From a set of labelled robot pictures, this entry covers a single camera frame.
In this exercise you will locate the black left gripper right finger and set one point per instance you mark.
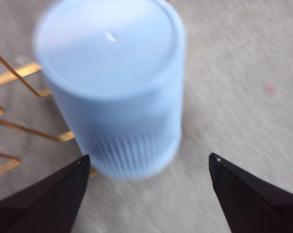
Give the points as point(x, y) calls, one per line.
point(255, 204)

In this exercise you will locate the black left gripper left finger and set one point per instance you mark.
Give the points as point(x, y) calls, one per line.
point(44, 201)

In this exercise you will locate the blue ribbed plastic cup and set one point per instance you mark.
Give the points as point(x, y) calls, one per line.
point(112, 85)

